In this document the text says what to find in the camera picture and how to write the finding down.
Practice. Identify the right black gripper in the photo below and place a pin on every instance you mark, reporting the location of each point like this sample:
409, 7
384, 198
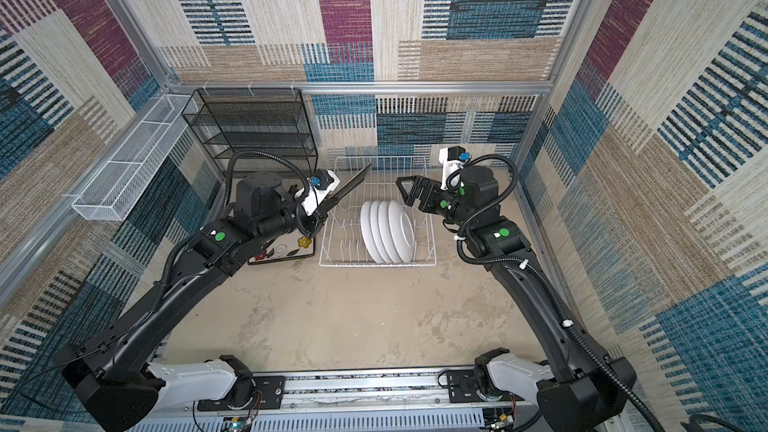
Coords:
431, 187

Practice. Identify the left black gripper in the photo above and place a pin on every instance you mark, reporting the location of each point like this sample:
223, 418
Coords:
312, 226

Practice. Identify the square floral plate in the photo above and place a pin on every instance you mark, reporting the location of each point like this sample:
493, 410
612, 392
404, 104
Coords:
292, 246
325, 205

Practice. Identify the white round plate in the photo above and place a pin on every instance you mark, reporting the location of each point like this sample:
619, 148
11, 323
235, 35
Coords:
376, 232
401, 231
386, 232
367, 233

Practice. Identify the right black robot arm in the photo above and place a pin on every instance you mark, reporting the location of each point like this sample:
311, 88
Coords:
583, 386

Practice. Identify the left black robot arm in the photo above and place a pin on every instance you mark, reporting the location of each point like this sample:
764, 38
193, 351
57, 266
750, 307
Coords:
109, 372

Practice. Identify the black mesh shelf unit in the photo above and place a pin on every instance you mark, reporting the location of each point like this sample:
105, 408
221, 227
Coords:
229, 120

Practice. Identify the white wire dish rack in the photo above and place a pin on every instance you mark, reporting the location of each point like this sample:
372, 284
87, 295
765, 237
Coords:
342, 243

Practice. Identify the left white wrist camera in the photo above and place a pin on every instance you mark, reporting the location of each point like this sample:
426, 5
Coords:
321, 183

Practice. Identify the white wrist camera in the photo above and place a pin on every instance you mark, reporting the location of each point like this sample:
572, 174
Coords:
321, 183
452, 159

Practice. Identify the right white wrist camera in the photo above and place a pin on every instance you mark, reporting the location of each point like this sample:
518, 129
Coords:
452, 159

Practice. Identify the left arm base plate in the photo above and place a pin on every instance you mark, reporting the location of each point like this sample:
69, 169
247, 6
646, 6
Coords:
249, 394

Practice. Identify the aluminium front rail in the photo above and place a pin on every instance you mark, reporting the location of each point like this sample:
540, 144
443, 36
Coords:
212, 380

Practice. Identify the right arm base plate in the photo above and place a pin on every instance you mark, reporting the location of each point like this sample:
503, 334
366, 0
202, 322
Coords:
468, 385

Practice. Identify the white wire wall basket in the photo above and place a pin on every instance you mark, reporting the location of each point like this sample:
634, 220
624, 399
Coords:
122, 180

